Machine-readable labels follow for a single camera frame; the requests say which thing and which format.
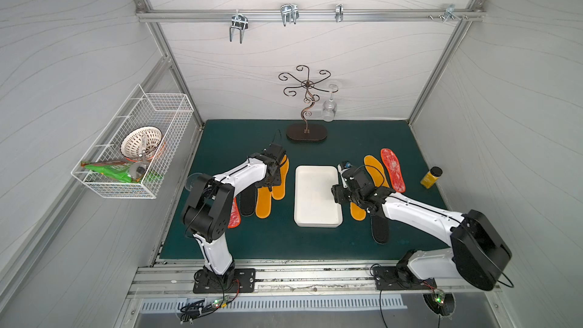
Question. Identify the white wire basket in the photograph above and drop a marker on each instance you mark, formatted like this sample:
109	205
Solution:
170	113

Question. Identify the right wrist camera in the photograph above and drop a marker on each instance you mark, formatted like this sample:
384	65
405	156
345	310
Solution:
342	167

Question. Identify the metal hook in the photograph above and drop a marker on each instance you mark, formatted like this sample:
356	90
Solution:
239	24
449	14
289	14
339	13

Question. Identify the clear plastic cup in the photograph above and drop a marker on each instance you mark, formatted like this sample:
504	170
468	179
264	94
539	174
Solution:
197	181

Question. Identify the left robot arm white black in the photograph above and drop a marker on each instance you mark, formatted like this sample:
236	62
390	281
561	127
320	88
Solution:
207	211

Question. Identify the red insole right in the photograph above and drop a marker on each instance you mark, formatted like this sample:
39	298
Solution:
392	164

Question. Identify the red insole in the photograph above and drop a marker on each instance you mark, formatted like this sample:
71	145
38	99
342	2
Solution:
235	216
392	164

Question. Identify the red insole left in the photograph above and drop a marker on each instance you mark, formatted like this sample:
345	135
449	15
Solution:
235	216

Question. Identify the aluminium top rail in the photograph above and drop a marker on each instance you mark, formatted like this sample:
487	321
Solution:
305	15

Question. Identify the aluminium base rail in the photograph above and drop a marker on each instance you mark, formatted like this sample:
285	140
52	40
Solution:
175	278

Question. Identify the black insole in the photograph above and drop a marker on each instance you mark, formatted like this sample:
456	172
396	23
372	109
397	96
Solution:
380	228
248	201

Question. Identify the yellow bottle black cap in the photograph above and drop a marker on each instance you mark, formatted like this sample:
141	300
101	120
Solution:
430	179

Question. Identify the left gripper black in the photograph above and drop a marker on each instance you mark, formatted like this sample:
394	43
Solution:
278	164

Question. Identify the green plastic item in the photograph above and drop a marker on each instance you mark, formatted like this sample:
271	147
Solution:
125	172

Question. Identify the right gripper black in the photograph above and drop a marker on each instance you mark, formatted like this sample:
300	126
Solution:
341	189

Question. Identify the white storage box tray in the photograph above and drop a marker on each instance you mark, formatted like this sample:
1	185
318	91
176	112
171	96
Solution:
315	206

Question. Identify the orange insole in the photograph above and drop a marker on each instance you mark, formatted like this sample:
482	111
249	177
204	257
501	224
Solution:
278	192
357	213
264	203
376	171

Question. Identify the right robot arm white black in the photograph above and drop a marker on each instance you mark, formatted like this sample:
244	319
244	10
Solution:
474	250

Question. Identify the brown metal glass rack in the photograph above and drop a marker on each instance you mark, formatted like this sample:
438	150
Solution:
301	132

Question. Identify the green table mat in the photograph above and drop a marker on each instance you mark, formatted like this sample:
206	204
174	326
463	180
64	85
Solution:
226	144

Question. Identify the white plastic strainer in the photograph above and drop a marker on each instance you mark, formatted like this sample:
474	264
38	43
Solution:
141	144

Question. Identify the hanging wine glass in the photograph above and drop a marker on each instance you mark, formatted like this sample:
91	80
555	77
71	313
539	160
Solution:
329	106

